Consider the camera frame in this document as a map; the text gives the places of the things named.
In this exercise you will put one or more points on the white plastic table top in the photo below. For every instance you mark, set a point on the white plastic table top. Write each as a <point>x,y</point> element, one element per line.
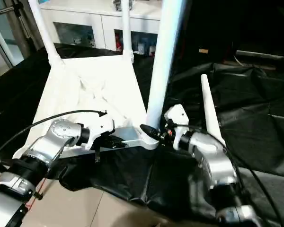
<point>85,82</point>

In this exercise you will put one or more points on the white plastic table leg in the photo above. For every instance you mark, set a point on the white plastic table leg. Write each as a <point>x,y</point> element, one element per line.
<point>126,30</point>
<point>210,106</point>
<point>46,35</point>
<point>163,66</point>

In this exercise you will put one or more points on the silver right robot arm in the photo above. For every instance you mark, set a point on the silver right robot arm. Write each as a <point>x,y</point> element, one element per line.
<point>215,160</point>

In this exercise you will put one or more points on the black mat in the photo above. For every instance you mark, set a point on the black mat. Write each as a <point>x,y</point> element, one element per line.
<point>251,106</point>

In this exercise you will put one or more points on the white glass door cabinet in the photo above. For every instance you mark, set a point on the white glass door cabinet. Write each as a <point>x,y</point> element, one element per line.
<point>85,16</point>

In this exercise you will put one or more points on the long dark rod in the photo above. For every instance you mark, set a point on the long dark rod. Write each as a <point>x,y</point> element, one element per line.
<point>265,54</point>

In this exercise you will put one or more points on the blue white patterned jar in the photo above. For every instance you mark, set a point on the blue white patterned jar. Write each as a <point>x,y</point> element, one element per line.
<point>117,4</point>

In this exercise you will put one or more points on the metal framed glass door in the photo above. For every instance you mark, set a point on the metal framed glass door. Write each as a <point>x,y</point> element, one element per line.
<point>7,37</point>

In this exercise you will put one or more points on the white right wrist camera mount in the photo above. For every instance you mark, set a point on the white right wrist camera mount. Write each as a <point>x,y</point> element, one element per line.
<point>177,113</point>

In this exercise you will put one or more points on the black metal table frame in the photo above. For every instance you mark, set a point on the black metal table frame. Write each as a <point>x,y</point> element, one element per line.
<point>39,195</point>

